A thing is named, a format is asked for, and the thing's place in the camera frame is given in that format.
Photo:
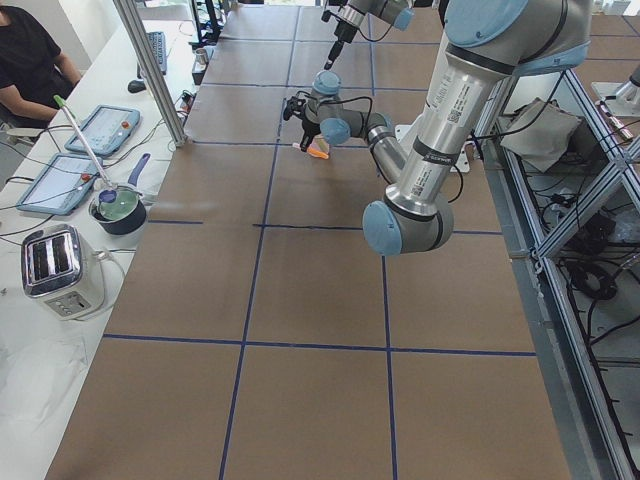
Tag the dark pot with lid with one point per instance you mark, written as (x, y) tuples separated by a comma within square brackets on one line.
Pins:
[(120, 210)]

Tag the grey aluminium frame post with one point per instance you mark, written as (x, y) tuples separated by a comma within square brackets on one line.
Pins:
[(128, 13)]

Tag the orange highlighter pen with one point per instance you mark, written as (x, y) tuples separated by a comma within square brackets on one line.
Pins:
[(313, 152)]

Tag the grey teach pendant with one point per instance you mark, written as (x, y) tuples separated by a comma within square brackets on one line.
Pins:
[(107, 128)]

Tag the silver toaster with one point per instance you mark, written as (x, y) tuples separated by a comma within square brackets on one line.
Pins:
[(61, 272)]

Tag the seated person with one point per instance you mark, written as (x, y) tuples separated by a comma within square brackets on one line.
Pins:
[(33, 69)]

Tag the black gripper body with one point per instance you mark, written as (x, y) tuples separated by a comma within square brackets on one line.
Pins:
[(343, 33), (309, 120)]

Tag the pink mesh pen holder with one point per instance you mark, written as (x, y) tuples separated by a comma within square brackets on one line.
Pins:
[(320, 145)]

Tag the black keyboard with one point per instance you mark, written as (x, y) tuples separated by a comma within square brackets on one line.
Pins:
[(157, 41)]

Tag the steel cup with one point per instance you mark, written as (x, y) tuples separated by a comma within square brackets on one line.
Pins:
[(201, 56)]

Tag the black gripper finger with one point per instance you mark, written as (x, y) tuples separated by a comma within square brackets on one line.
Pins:
[(306, 140), (333, 54)]

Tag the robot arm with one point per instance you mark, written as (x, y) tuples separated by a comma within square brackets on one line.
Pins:
[(483, 43), (351, 14)]

